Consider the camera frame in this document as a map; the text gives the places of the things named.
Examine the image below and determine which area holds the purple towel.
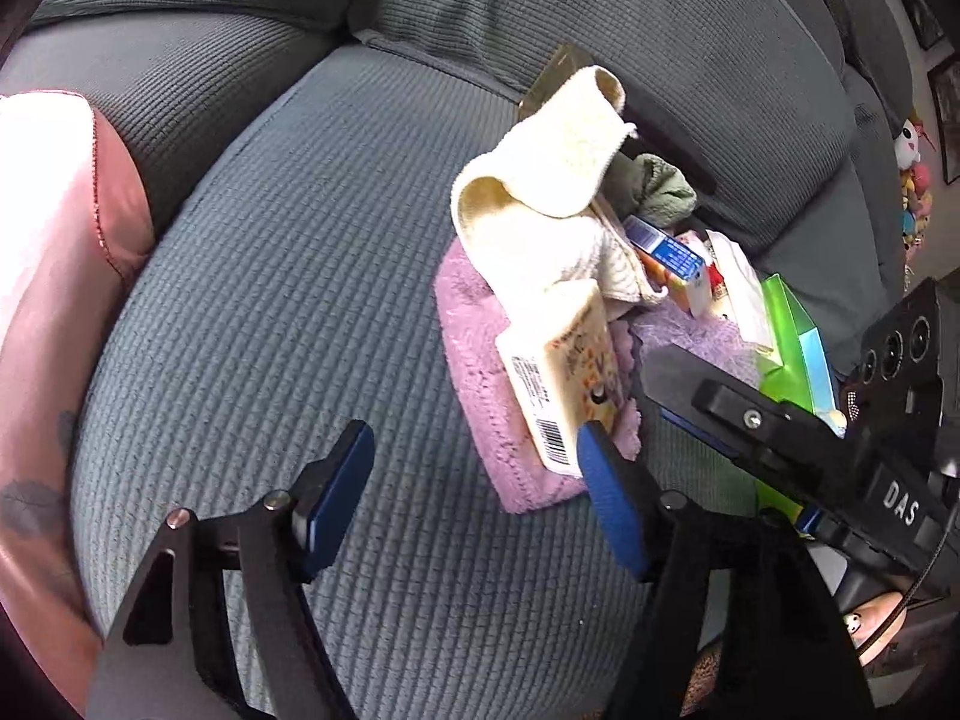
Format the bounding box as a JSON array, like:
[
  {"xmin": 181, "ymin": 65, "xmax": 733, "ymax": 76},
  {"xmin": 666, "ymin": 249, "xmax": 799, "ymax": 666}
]
[{"xmin": 433, "ymin": 240, "xmax": 766, "ymax": 515}]

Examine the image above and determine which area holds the grey-blue fabric sofa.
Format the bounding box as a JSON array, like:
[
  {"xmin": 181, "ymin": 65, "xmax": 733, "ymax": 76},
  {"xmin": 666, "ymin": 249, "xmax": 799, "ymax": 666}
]
[{"xmin": 0, "ymin": 0, "xmax": 923, "ymax": 720}]

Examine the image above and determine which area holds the black cable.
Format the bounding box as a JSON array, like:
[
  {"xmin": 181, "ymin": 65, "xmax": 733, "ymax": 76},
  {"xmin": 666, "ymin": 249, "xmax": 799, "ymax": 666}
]
[{"xmin": 896, "ymin": 506, "xmax": 960, "ymax": 616}]

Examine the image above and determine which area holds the cream tissue packet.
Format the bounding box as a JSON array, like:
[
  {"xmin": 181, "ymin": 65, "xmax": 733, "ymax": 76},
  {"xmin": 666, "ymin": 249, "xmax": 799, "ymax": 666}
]
[{"xmin": 495, "ymin": 279, "xmax": 623, "ymax": 477}]

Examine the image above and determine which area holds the green cloth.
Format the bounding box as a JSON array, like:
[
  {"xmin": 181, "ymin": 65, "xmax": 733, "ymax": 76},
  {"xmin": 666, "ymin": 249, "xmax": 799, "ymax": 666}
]
[{"xmin": 604, "ymin": 154, "xmax": 698, "ymax": 230}]

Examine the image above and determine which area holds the red and white packet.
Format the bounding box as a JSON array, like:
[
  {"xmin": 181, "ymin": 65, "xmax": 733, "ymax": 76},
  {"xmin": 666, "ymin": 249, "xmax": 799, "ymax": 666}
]
[{"xmin": 675, "ymin": 232, "xmax": 732, "ymax": 316}]

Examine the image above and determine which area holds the orange and blue packet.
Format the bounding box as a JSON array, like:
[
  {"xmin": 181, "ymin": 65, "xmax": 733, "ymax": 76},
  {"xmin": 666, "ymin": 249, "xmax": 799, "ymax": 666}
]
[{"xmin": 622, "ymin": 214, "xmax": 710, "ymax": 316}]

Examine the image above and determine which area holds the person's right hand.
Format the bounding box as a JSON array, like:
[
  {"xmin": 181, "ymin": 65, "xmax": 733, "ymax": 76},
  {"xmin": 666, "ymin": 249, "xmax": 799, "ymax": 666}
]
[{"xmin": 840, "ymin": 591, "xmax": 912, "ymax": 665}]

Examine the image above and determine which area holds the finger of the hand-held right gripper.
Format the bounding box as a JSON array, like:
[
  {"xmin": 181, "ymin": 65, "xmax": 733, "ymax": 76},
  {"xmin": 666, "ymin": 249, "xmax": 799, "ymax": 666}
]
[
  {"xmin": 634, "ymin": 341, "xmax": 758, "ymax": 436},
  {"xmin": 691, "ymin": 379, "xmax": 867, "ymax": 500}
]

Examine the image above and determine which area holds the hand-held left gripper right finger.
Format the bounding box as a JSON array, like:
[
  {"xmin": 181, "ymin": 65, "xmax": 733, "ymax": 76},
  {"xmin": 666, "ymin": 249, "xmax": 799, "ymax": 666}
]
[{"xmin": 577, "ymin": 420, "xmax": 875, "ymax": 720}]

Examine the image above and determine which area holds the green box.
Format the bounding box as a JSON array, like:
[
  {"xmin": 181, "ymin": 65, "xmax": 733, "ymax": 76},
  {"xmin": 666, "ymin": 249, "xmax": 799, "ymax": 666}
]
[{"xmin": 652, "ymin": 274, "xmax": 848, "ymax": 518}]

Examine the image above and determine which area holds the wall picture frame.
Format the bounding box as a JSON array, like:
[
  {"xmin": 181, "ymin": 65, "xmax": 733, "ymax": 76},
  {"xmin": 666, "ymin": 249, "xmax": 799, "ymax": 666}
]
[
  {"xmin": 926, "ymin": 60, "xmax": 960, "ymax": 185},
  {"xmin": 906, "ymin": 0, "xmax": 946, "ymax": 50}
]

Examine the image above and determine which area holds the cream towel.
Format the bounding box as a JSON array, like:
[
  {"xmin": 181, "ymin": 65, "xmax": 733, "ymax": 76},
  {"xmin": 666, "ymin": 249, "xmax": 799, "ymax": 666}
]
[{"xmin": 454, "ymin": 66, "xmax": 668, "ymax": 316}]

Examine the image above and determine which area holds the white plush toy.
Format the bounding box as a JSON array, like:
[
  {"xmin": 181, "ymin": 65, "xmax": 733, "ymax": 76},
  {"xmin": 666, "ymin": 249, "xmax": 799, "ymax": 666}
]
[{"xmin": 895, "ymin": 116, "xmax": 925, "ymax": 167}]

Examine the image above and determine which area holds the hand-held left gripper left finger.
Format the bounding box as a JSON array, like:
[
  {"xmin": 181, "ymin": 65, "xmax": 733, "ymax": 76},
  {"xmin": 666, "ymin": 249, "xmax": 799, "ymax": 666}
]
[{"xmin": 86, "ymin": 420, "xmax": 376, "ymax": 720}]

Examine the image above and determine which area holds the dark grey pillow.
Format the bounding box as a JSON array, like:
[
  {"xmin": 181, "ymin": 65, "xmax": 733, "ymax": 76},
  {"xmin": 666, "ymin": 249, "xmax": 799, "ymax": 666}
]
[{"xmin": 795, "ymin": 0, "xmax": 914, "ymax": 128}]

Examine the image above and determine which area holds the pile of colourful plush toys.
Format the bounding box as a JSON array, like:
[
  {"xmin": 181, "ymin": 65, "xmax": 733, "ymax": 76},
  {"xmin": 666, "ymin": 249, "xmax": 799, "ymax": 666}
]
[{"xmin": 898, "ymin": 163, "xmax": 935, "ymax": 265}]

